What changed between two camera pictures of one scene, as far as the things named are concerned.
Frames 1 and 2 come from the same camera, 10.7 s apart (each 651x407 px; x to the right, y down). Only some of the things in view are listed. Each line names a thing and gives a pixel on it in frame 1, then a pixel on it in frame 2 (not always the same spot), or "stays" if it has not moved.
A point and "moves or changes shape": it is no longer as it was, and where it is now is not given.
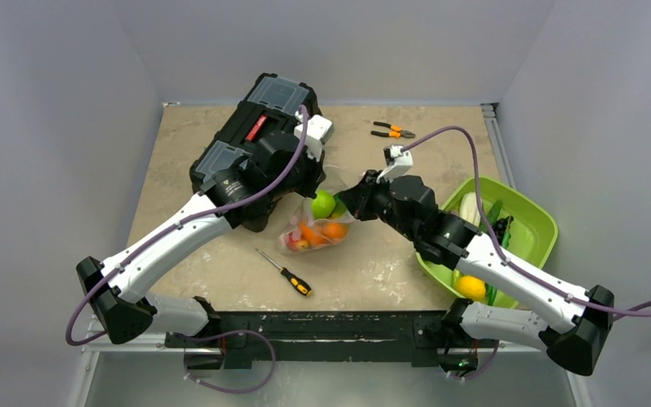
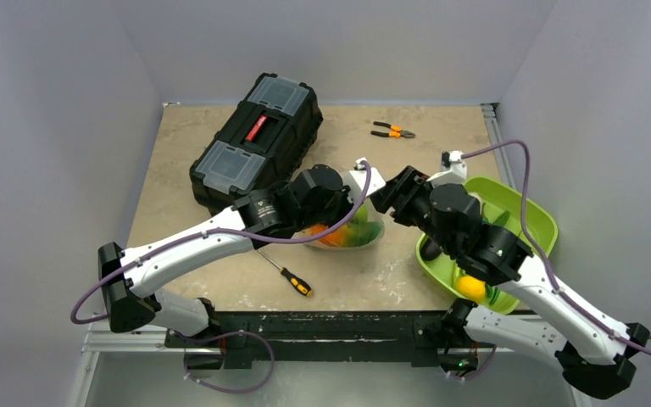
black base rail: (238, 339) stays
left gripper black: (317, 175) to (347, 207)
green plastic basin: (524, 227) stays
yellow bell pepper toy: (470, 287) stays
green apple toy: (323, 205) moves or changes shape
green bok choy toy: (339, 208) moves or changes shape
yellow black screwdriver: (295, 281) stays
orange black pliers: (395, 131) stays
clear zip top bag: (320, 221) moves or changes shape
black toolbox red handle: (273, 103) stays
